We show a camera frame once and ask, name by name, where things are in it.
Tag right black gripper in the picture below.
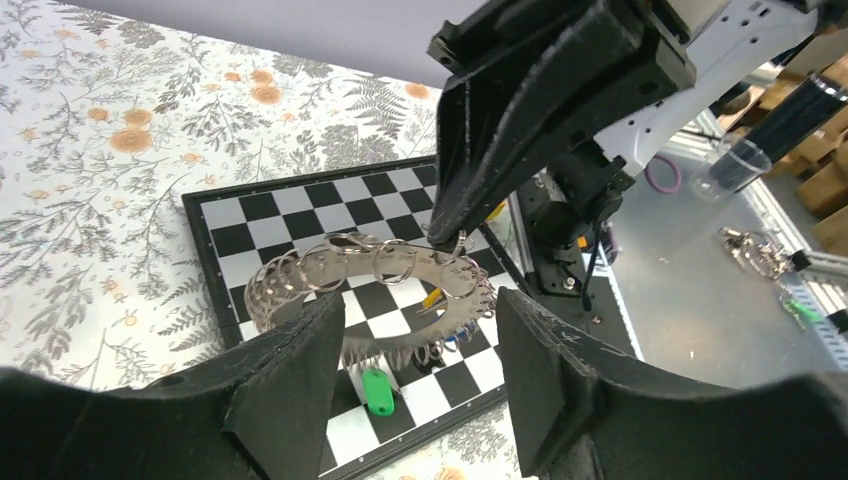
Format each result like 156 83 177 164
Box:
427 1 696 246

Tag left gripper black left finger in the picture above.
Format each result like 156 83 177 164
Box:
1 294 345 479

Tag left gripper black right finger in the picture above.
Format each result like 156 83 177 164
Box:
496 287 847 479

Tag green key tag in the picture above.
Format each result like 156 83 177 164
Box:
361 368 395 417

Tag metal keyring disc with rings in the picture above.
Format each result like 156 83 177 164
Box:
243 231 496 372

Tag yellow key tag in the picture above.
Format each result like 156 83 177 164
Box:
417 289 447 316

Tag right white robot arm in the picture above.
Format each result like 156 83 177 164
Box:
427 1 847 249

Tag black white chessboard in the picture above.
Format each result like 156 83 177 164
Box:
181 154 531 478

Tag clear plastic cup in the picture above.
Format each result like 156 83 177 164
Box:
690 73 847 203

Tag spare keyrings on table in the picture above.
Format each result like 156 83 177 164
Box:
718 227 824 330

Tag stack of cardboard boxes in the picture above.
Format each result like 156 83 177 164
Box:
760 29 847 256

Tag floral patterned table mat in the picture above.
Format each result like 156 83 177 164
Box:
0 0 531 480

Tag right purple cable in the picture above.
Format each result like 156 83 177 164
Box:
643 153 684 196

